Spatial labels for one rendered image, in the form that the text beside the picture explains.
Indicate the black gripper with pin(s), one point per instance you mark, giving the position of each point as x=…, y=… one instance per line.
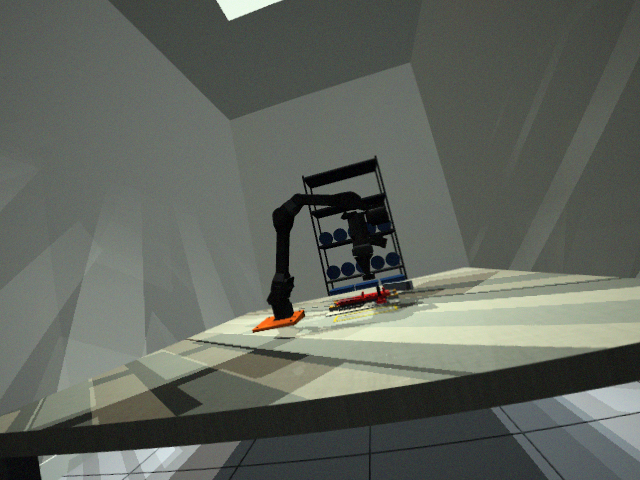
x=362, y=249

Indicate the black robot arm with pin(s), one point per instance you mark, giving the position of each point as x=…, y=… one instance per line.
x=283, y=219

